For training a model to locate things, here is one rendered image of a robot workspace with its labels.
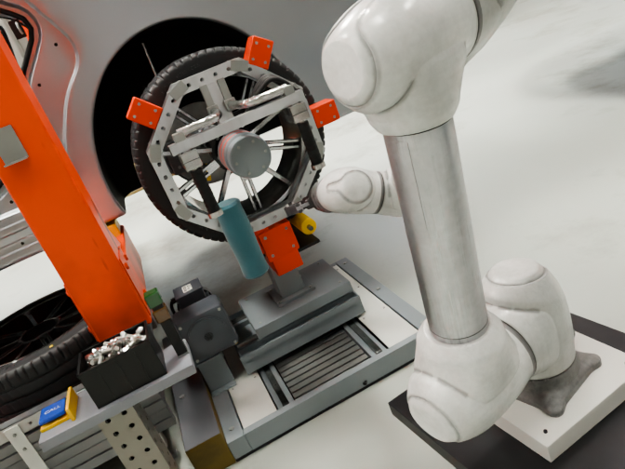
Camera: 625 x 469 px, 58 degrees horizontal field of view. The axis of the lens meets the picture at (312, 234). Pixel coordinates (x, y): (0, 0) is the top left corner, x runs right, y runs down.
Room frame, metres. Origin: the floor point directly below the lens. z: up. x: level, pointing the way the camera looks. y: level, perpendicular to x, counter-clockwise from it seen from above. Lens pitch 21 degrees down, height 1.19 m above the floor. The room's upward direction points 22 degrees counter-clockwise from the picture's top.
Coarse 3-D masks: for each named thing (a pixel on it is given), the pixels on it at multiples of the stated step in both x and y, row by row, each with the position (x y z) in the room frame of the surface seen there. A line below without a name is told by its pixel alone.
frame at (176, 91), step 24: (216, 72) 1.81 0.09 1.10; (240, 72) 1.83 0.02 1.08; (264, 72) 1.84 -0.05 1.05; (168, 96) 1.77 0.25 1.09; (168, 120) 1.77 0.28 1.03; (312, 120) 1.86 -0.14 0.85; (168, 192) 1.75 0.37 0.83; (192, 216) 1.80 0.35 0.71; (264, 216) 1.80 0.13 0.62; (288, 216) 1.82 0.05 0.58
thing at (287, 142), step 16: (240, 96) 1.94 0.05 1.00; (240, 128) 1.92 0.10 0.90; (256, 128) 1.93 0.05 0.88; (288, 128) 2.07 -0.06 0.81; (208, 144) 1.93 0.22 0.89; (288, 144) 2.09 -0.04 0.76; (288, 160) 2.05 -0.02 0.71; (208, 176) 1.88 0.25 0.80; (224, 176) 1.89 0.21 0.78; (288, 176) 1.98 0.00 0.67; (224, 192) 1.89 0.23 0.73; (256, 192) 1.91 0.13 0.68; (272, 192) 2.01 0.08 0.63; (288, 192) 1.91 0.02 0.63; (256, 208) 1.90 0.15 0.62
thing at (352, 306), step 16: (336, 304) 1.90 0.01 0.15; (352, 304) 1.86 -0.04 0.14; (240, 320) 2.04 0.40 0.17; (304, 320) 1.87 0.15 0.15; (320, 320) 1.83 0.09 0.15; (336, 320) 1.84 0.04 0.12; (240, 336) 1.95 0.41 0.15; (256, 336) 1.85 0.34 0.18; (272, 336) 1.84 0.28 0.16; (288, 336) 1.80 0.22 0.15; (304, 336) 1.81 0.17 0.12; (240, 352) 1.81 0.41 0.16; (256, 352) 1.77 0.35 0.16; (272, 352) 1.78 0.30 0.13; (288, 352) 1.80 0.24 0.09; (256, 368) 1.77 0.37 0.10
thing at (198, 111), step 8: (192, 104) 2.25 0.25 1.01; (200, 104) 2.25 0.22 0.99; (192, 112) 2.24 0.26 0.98; (200, 112) 2.25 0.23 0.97; (176, 120) 2.23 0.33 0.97; (192, 120) 2.24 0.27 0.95; (176, 128) 2.22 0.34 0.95; (168, 136) 2.22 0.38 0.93; (208, 160) 2.19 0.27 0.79; (184, 176) 2.21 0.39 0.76; (216, 176) 2.24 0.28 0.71
